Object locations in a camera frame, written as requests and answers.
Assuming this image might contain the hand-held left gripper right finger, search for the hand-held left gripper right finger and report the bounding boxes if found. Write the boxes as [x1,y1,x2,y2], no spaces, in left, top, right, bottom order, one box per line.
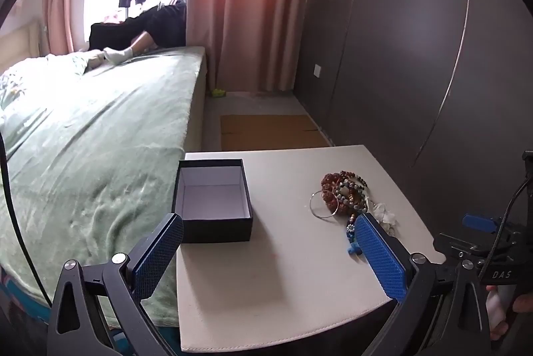
[354,213,494,356]

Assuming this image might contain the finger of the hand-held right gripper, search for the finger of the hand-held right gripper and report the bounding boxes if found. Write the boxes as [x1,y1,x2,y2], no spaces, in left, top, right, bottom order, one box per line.
[463,214,499,233]

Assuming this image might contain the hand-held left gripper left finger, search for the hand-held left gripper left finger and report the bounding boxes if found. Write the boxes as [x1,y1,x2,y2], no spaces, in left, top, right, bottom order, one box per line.
[47,212,185,356]

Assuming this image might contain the blue bead bracelet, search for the blue bead bracelet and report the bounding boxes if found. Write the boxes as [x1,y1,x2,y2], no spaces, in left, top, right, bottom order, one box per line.
[344,213,364,256]

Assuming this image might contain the black jewelry box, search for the black jewelry box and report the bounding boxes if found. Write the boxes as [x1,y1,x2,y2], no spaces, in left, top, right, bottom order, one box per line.
[171,159,255,244]

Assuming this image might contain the multicolour bead bracelet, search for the multicolour bead bracelet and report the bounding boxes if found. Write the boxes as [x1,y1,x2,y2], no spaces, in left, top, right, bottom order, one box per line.
[338,171,370,215]

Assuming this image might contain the silver bangle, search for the silver bangle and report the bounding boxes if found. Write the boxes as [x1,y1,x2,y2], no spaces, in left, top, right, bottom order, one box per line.
[309,190,340,220]

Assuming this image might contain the person's right hand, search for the person's right hand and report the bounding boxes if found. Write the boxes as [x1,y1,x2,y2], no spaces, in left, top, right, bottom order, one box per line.
[485,284,533,342]

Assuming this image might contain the white side table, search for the white side table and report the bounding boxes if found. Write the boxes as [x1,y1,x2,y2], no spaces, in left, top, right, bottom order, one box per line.
[176,145,447,354]

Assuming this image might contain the bed with green blanket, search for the bed with green blanket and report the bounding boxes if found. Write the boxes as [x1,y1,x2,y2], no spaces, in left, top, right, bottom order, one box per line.
[0,46,208,329]

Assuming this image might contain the brown cardboard sheet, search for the brown cardboard sheet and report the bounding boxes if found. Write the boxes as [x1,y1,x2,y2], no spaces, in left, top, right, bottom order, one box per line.
[219,114,329,152]

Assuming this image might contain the floral quilt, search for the floral quilt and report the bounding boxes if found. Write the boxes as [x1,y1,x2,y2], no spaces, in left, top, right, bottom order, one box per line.
[0,69,31,112]

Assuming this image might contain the beige headboard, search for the beige headboard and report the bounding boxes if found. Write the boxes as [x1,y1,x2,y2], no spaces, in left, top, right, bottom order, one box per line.
[0,20,47,73]

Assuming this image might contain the wide pink curtain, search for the wide pink curtain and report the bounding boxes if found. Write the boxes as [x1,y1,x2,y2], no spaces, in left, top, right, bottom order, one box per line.
[185,0,316,96]

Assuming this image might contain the black cable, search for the black cable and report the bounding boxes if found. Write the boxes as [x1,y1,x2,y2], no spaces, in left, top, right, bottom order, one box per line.
[0,129,48,304]

